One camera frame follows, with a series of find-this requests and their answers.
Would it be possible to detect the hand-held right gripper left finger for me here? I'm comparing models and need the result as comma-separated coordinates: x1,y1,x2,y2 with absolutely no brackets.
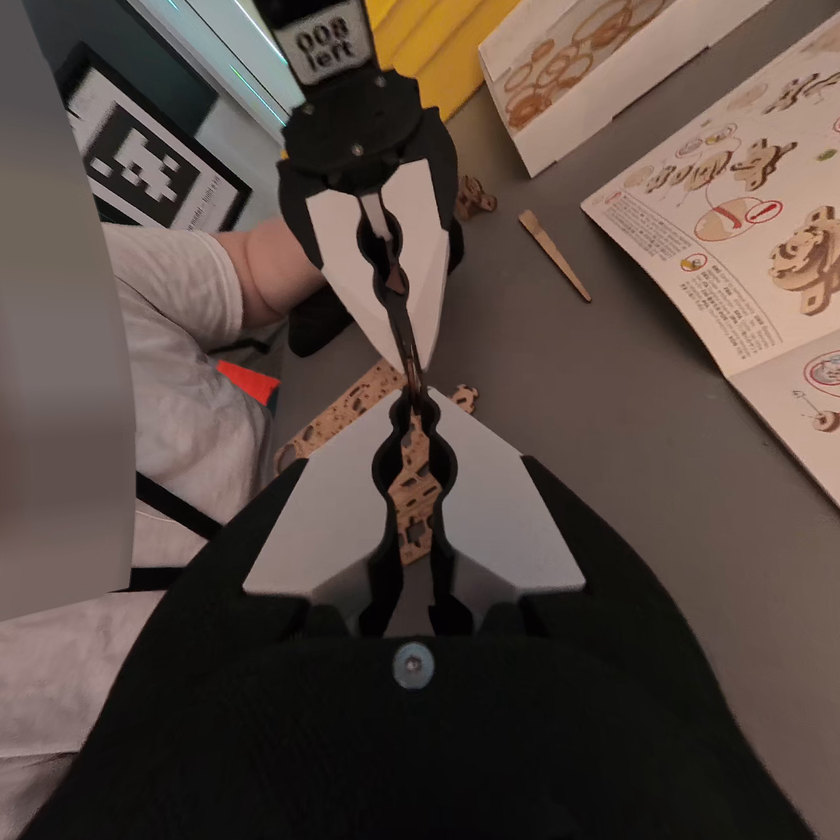
241,387,417,636

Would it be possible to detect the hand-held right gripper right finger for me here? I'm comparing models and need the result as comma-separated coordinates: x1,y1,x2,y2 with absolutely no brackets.
420,387,587,636

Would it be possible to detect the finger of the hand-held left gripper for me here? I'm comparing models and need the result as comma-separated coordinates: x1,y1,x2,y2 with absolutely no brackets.
379,159,454,371
304,189,414,375

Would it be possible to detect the perforated wooden parts sheet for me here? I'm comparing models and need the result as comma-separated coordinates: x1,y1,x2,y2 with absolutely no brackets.
274,357,439,567

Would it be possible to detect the small dark wooden part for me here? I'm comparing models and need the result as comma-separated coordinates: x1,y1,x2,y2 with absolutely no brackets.
384,262,427,427

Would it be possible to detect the person's left forearm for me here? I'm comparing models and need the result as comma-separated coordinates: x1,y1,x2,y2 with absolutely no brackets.
213,220,329,329

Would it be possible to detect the small brown wooden part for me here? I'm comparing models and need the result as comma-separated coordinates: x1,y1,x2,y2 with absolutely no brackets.
455,175,497,222

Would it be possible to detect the yellow cardboard box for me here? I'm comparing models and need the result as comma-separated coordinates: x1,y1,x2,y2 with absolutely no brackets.
363,0,522,124

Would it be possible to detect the wooden wedge stick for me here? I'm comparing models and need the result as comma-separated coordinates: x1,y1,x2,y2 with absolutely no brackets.
518,210,593,304

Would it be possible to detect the white glossy panel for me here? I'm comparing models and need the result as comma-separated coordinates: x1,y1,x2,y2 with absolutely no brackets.
125,0,309,142

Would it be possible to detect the orange reflective band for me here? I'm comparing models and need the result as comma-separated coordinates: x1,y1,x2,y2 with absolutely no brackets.
215,358,282,408

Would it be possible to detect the white cardboard box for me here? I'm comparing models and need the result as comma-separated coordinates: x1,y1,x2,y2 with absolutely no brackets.
478,0,778,179

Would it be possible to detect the framed black-white marker sign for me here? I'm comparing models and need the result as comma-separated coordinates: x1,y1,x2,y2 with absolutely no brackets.
56,41,253,235

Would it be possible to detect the assembly instruction booklet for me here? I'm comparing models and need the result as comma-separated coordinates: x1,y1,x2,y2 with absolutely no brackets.
581,23,840,509

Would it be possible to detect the black strap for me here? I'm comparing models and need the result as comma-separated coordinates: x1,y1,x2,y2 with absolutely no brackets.
128,471,224,593

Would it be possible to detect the wooden sheet with ring cutouts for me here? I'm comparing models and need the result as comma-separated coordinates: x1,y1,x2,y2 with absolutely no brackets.
500,0,667,131

